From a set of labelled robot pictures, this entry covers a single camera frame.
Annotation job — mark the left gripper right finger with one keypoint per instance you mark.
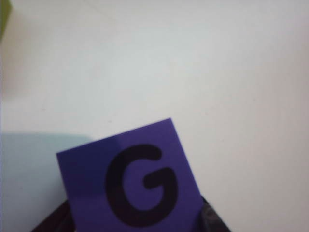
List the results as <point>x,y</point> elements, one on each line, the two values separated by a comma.
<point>212,222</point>

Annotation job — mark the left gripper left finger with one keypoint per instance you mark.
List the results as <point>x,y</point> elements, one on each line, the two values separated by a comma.
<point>60,220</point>

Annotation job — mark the purple block with 5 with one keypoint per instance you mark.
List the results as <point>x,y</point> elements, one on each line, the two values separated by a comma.
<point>94,183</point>

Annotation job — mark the lime green block with 6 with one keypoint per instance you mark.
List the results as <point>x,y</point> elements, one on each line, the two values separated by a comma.
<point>4,17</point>

